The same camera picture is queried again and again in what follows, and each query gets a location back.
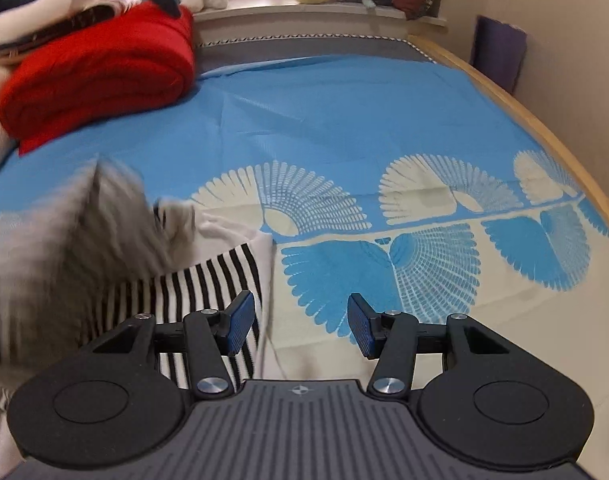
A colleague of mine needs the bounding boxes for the red folded blanket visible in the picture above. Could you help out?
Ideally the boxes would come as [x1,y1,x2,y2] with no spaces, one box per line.
[0,2,196,155]

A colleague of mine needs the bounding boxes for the grey mattress edge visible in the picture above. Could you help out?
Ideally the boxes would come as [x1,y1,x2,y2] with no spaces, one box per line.
[196,34,437,75]

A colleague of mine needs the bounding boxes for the white folded clothes pile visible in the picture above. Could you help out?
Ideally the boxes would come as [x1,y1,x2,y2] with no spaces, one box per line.
[0,0,143,65]

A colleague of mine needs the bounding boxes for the purple box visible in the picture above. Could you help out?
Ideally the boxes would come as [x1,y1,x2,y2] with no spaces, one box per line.
[469,15,528,94]

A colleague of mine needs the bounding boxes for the blue patterned bed sheet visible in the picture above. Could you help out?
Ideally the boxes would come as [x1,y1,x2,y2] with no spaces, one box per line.
[0,56,609,393]

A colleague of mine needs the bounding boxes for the black white striped garment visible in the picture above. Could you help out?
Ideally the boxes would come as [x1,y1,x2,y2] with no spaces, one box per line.
[0,162,282,478]

